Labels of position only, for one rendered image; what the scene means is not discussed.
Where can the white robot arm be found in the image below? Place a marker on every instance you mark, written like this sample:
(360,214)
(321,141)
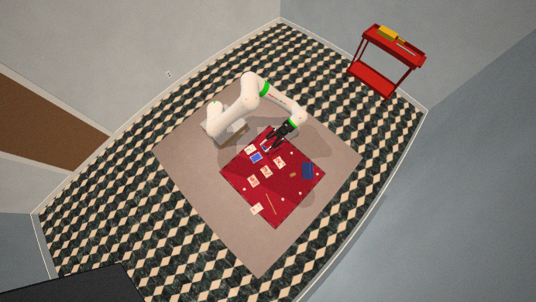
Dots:
(252,87)

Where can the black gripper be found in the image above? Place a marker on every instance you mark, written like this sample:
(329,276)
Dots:
(280,133)

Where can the blue book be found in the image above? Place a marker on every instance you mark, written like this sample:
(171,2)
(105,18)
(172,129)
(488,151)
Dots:
(307,170)

